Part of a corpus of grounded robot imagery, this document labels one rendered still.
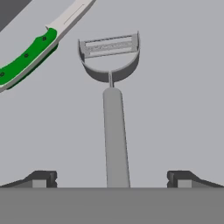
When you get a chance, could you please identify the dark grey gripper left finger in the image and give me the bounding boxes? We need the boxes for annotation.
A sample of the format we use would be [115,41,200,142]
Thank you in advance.
[0,170,59,189]

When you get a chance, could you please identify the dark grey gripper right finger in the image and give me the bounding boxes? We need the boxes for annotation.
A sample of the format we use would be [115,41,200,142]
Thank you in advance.
[166,170,224,189]

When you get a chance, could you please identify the grey peeler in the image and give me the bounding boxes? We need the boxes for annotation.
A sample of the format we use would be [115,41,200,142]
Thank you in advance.
[77,31,141,189]

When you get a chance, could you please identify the green handled knife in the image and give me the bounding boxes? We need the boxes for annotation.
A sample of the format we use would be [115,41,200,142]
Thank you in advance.
[0,0,97,94]

